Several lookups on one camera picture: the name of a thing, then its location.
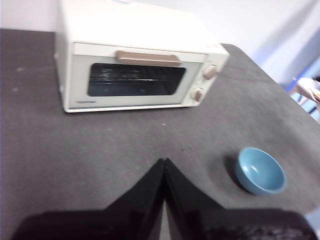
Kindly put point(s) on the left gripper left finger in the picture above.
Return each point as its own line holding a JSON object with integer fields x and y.
{"x": 120, "y": 215}

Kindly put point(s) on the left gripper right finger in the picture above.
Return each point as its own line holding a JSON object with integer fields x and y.
{"x": 212, "y": 222}

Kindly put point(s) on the blue ribbed bowl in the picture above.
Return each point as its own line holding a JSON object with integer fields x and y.
{"x": 260, "y": 172}

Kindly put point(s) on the white toaster oven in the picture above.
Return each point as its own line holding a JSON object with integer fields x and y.
{"x": 140, "y": 30}

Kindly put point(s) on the beige oven knob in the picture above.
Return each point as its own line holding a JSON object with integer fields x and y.
{"x": 210, "y": 72}
{"x": 196, "y": 94}

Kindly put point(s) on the pale cardboard box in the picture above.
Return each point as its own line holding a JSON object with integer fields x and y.
{"x": 306, "y": 87}

